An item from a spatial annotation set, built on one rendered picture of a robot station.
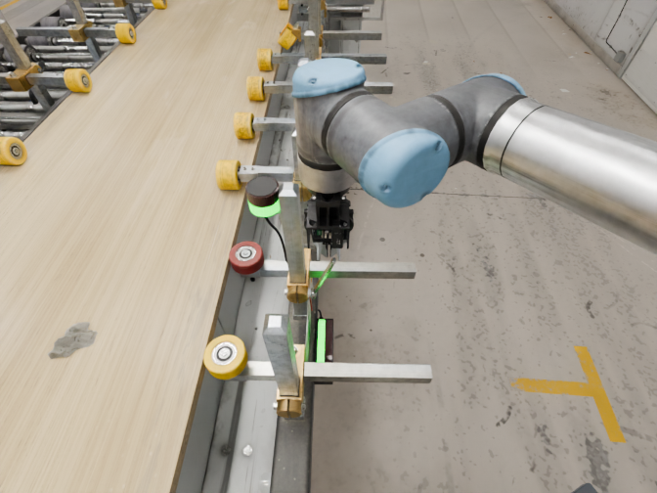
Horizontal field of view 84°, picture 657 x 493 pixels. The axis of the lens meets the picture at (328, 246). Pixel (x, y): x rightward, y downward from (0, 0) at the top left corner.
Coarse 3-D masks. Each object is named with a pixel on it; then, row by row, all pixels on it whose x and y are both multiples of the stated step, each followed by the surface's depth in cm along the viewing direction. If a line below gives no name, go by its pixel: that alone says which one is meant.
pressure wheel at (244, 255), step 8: (232, 248) 87; (240, 248) 87; (248, 248) 87; (256, 248) 87; (232, 256) 85; (240, 256) 86; (248, 256) 86; (256, 256) 85; (232, 264) 85; (240, 264) 84; (248, 264) 84; (256, 264) 85; (240, 272) 86; (248, 272) 86
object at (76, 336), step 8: (72, 328) 73; (80, 328) 73; (64, 336) 70; (72, 336) 71; (80, 336) 71; (88, 336) 72; (56, 344) 71; (64, 344) 71; (72, 344) 71; (80, 344) 71; (88, 344) 71; (56, 352) 70; (64, 352) 70; (72, 352) 70
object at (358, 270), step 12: (264, 264) 90; (276, 264) 90; (312, 264) 90; (324, 264) 90; (336, 264) 90; (348, 264) 90; (360, 264) 90; (372, 264) 90; (384, 264) 90; (396, 264) 90; (408, 264) 90; (252, 276) 90; (264, 276) 91; (276, 276) 91; (312, 276) 90; (336, 276) 90; (348, 276) 90; (360, 276) 90; (372, 276) 90; (384, 276) 90; (396, 276) 90; (408, 276) 90
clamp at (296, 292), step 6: (306, 252) 91; (306, 258) 90; (306, 264) 88; (306, 270) 87; (288, 276) 86; (306, 276) 86; (288, 282) 85; (306, 282) 85; (288, 288) 85; (294, 288) 84; (300, 288) 84; (306, 288) 85; (288, 294) 84; (294, 294) 84; (300, 294) 84; (306, 294) 84; (294, 300) 86; (300, 300) 86; (306, 300) 86
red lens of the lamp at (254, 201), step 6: (276, 180) 67; (246, 186) 65; (246, 192) 64; (276, 192) 65; (252, 198) 64; (258, 198) 63; (264, 198) 64; (270, 198) 64; (276, 198) 65; (252, 204) 65; (258, 204) 65; (264, 204) 65; (270, 204) 65
